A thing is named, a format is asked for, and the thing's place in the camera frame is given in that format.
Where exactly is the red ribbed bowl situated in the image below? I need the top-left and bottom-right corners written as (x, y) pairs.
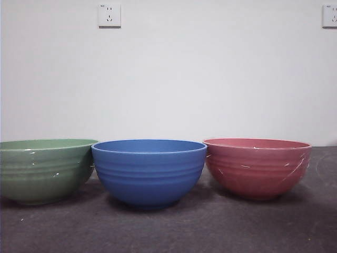
top-left (203, 138), bottom-right (313, 202)

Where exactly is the green ribbed bowl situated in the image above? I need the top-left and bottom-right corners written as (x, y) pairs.
top-left (0, 139), bottom-right (98, 206)

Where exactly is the blue ribbed bowl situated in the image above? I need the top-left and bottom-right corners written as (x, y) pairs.
top-left (91, 139), bottom-right (208, 211)

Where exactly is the white wall socket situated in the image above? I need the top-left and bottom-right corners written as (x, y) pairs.
top-left (98, 3), bottom-right (122, 29)
top-left (322, 4), bottom-right (337, 29)

